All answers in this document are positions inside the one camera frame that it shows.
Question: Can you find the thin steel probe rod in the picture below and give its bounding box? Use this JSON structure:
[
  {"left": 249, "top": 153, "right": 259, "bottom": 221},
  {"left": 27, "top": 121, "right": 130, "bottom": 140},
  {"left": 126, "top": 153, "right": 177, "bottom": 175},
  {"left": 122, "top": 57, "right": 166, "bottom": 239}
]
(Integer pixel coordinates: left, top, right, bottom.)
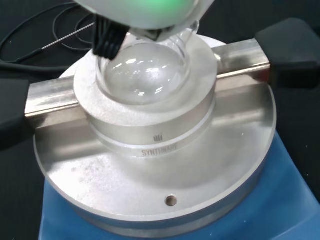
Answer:
[{"left": 40, "top": 22, "right": 97, "bottom": 50}]

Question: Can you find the thin black probe cable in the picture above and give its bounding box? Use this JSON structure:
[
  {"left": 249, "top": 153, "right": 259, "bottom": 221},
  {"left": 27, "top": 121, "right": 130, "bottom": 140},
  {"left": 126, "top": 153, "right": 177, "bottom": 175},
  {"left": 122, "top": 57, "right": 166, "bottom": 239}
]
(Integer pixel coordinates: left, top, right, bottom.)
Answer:
[{"left": 0, "top": 0, "right": 101, "bottom": 64}]

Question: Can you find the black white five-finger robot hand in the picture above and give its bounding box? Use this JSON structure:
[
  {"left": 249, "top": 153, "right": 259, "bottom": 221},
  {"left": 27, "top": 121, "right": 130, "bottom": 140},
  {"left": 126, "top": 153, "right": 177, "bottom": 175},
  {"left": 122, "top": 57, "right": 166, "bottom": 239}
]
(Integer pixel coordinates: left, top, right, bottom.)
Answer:
[{"left": 74, "top": 0, "right": 216, "bottom": 60}]

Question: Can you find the heater with blue base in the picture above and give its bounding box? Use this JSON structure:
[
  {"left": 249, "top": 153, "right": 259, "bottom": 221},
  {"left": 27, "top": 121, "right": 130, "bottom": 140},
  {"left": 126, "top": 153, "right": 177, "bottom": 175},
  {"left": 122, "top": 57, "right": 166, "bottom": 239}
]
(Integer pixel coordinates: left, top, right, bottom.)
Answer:
[{"left": 0, "top": 17, "right": 320, "bottom": 240}]

